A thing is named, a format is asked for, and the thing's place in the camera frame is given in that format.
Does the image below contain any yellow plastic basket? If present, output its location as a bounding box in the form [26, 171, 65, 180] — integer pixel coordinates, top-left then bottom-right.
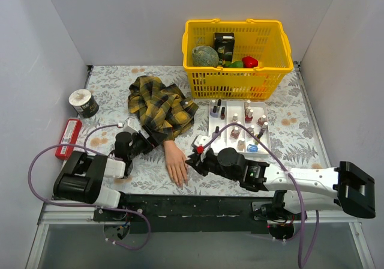
[182, 19, 293, 100]

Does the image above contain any blue polish bottle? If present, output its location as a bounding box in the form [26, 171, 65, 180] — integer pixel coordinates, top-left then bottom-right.
[247, 144, 259, 153]

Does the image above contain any white divided tray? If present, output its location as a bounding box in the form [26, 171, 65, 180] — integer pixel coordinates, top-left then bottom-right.
[208, 99, 271, 157]

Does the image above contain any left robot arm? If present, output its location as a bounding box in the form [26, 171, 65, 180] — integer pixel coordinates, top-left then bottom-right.
[53, 126, 167, 221]

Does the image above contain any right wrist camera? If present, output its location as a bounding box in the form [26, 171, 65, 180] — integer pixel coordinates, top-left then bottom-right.
[192, 134, 211, 156]

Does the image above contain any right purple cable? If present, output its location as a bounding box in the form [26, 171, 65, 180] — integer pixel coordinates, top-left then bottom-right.
[200, 122, 320, 269]

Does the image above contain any black carton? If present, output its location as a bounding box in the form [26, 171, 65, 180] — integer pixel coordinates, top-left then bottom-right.
[214, 32, 235, 67]

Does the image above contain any dark red polish bottle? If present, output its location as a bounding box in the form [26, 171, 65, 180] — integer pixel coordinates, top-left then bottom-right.
[220, 107, 226, 119]

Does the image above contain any pale glitter polish bottle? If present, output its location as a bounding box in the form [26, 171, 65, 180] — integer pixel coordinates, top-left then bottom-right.
[257, 115, 267, 126]

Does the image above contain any clear polish bottle white cap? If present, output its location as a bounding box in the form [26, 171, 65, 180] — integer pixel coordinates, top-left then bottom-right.
[232, 113, 238, 124]

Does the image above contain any green melon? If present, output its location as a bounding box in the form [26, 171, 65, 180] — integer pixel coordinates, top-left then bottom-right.
[191, 46, 219, 67]

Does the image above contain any pink iridescent polish bottle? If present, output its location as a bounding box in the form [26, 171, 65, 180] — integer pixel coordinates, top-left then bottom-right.
[230, 121, 241, 139]

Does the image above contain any yellow polish bottle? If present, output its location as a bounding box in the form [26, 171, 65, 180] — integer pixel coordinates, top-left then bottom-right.
[256, 131, 264, 140]

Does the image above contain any purple cable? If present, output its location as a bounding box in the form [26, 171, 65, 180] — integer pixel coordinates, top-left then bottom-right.
[200, 122, 320, 269]
[28, 123, 152, 250]

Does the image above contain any green bell pepper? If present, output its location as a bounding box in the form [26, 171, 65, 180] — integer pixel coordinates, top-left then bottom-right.
[227, 61, 244, 68]

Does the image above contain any lilac polish bottle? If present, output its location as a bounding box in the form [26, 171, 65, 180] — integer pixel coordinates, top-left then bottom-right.
[210, 100, 220, 118]

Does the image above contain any mannequin hand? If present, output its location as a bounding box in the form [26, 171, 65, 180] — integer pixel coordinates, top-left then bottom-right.
[163, 141, 188, 189]

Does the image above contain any floral table mat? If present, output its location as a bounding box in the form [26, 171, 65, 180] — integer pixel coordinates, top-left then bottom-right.
[77, 66, 328, 196]

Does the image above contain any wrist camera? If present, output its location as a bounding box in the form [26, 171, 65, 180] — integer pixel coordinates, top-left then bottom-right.
[123, 117, 138, 134]
[192, 134, 211, 156]

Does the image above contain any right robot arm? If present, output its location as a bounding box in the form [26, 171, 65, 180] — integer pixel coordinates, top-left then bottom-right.
[186, 147, 376, 220]

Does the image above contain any black tin with white lid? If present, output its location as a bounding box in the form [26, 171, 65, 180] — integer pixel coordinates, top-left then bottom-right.
[68, 89, 99, 118]

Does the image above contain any red glitter polish bottle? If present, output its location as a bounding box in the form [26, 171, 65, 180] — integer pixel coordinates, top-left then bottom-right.
[245, 107, 254, 123]

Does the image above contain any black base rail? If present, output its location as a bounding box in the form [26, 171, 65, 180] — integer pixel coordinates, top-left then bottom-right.
[92, 193, 296, 235]

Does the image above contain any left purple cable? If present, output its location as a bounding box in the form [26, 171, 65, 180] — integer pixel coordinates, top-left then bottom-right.
[28, 123, 152, 250]

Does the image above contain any red bell pepper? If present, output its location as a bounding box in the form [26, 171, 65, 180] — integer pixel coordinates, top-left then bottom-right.
[242, 56, 259, 68]

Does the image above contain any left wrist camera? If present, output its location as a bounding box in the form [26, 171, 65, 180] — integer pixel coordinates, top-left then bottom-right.
[123, 117, 138, 134]

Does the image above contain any glitter polish bottle black cap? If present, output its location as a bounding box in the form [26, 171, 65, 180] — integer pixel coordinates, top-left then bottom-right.
[212, 126, 221, 138]

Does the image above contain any red flat box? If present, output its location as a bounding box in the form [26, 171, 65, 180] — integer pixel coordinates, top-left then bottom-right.
[55, 118, 82, 160]

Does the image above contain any yellow plaid shirt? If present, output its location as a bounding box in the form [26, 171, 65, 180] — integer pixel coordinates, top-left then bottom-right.
[128, 76, 199, 141]

